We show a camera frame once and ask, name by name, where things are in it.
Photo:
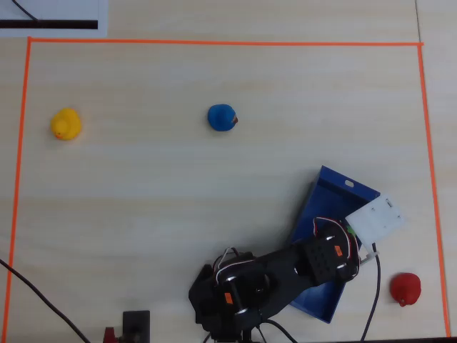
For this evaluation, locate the blue rubber duck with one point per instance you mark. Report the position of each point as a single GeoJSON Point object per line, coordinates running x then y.
{"type": "Point", "coordinates": [219, 118]}

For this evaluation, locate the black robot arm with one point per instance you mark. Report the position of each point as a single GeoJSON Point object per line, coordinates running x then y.
{"type": "Point", "coordinates": [278, 275]}

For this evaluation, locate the white paper with black bar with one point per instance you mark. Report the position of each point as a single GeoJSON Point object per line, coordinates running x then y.
{"type": "Point", "coordinates": [71, 10]}

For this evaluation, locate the yellow rubber duck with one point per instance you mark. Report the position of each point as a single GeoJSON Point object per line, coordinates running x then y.
{"type": "Point", "coordinates": [66, 123]}

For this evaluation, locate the blue plastic box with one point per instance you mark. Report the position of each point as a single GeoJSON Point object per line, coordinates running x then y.
{"type": "Point", "coordinates": [328, 200]}

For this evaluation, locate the red rubber duck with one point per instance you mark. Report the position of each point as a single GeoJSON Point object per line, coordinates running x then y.
{"type": "Point", "coordinates": [405, 287]}

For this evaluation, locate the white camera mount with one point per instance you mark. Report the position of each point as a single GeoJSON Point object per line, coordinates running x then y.
{"type": "Point", "coordinates": [375, 221]}

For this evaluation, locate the green rubber duck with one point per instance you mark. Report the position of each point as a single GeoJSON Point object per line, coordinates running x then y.
{"type": "Point", "coordinates": [351, 231]}

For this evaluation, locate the orange tape strip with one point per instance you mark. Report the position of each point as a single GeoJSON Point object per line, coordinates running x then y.
{"type": "Point", "coordinates": [214, 42]}
{"type": "Point", "coordinates": [19, 150]}
{"type": "Point", "coordinates": [430, 160]}

